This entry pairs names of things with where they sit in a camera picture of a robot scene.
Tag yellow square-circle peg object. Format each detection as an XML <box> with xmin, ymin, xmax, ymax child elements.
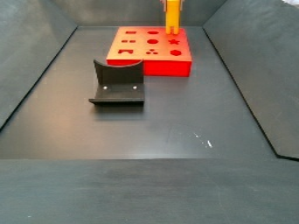
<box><xmin>161</xmin><ymin>0</ymin><xmax>185</xmax><ymax>35</ymax></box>

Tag red shape-sorter block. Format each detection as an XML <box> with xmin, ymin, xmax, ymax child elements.
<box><xmin>107</xmin><ymin>26</ymin><xmax>193</xmax><ymax>77</ymax></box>

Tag black curved holder bracket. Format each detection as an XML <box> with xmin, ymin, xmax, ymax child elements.
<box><xmin>88</xmin><ymin>60</ymin><xmax>146</xmax><ymax>105</ymax></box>

